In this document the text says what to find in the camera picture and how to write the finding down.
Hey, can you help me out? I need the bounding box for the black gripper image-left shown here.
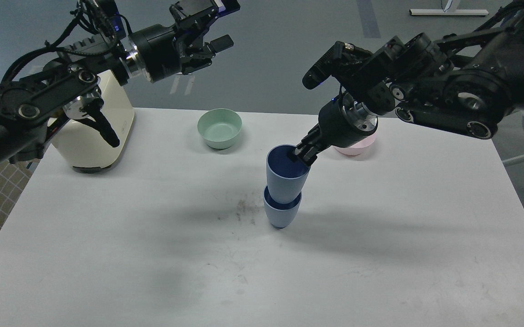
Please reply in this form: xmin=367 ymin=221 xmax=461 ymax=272
xmin=129 ymin=0 xmax=241 ymax=83

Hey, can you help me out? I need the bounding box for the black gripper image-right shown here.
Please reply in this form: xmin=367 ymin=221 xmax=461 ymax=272
xmin=287 ymin=93 xmax=378 ymax=166

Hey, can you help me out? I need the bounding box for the light blue cup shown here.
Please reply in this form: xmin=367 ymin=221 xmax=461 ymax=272
xmin=266 ymin=144 xmax=310 ymax=203
xmin=263 ymin=186 xmax=303 ymax=228

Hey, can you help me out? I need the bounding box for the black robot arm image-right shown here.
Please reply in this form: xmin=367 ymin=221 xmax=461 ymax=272
xmin=287 ymin=0 xmax=524 ymax=166

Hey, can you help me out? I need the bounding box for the pink bowl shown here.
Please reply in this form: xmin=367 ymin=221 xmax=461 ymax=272
xmin=333 ymin=133 xmax=377 ymax=157

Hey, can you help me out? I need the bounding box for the green bowl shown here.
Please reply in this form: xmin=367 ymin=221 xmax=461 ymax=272
xmin=197 ymin=108 xmax=243 ymax=150

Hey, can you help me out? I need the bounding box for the cream toaster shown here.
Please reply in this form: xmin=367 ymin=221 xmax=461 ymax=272
xmin=51 ymin=71 xmax=135 ymax=173

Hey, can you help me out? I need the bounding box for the white stand base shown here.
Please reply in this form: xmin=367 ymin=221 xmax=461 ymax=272
xmin=409 ymin=0 xmax=489 ymax=17

